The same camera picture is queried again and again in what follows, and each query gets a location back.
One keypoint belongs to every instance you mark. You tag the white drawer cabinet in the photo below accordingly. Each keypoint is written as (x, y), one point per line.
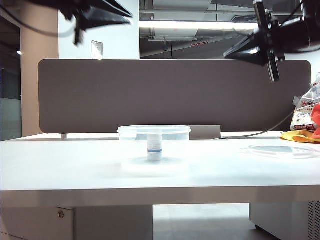
(100, 222)

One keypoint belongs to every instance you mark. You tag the yellow cloth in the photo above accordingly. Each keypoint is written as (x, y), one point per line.
(297, 137)

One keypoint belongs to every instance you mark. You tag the long ceiling light strip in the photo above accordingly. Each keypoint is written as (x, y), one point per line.
(187, 25)

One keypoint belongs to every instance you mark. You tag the round drawer lock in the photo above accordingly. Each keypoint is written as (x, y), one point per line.
(60, 214)

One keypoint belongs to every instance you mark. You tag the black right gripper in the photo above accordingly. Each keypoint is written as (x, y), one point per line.
(271, 37)

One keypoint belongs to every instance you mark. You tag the printed plastic bag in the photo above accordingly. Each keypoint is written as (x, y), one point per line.
(303, 115)

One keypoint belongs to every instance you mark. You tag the gray desk divider panel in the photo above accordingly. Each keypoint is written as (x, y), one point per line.
(150, 95)

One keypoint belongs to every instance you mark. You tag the small grey divider foot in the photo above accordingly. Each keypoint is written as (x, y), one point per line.
(64, 136)

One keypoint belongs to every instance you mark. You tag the silver wall plate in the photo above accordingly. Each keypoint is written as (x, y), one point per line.
(97, 50)

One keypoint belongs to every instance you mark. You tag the small white medicine bottle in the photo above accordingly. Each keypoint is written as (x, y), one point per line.
(154, 148)

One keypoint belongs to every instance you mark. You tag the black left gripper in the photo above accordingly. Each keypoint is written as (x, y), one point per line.
(78, 15)

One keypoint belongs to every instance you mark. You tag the clear round box lid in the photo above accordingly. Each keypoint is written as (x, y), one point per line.
(277, 150)

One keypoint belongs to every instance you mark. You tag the red ceiling sign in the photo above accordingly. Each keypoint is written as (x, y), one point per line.
(199, 44)

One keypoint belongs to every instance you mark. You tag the grey divider mounting bracket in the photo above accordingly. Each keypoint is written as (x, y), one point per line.
(206, 132)

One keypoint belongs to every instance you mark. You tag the clear round plastic box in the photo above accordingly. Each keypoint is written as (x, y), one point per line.
(130, 150)

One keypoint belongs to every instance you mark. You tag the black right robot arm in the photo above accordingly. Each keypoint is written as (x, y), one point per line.
(306, 30)

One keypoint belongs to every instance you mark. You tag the white vented cabinet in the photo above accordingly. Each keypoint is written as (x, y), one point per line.
(282, 220)

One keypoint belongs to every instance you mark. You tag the orange cloth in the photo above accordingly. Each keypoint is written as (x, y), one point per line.
(317, 117)

